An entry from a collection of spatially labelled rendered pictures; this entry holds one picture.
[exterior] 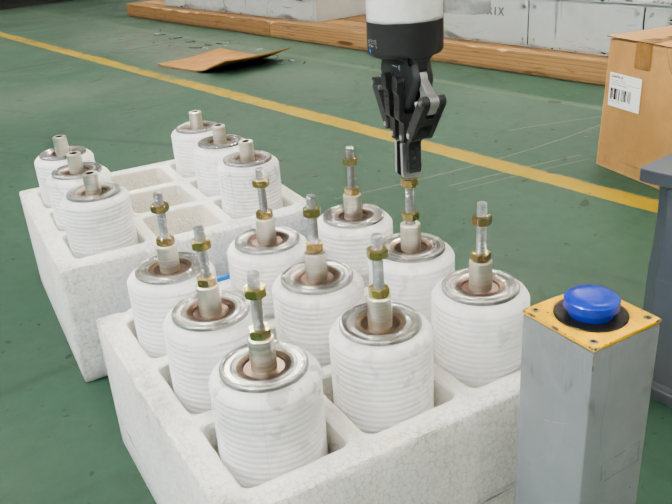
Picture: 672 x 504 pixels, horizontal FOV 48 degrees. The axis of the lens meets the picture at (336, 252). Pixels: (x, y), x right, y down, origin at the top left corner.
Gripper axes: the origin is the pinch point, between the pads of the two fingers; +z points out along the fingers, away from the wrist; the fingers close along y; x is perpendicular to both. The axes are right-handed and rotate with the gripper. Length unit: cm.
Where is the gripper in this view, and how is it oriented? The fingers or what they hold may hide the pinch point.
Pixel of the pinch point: (408, 157)
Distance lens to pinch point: 79.9
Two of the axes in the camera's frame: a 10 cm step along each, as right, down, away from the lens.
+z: 0.6, 9.1, 4.2
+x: 9.3, -2.0, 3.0
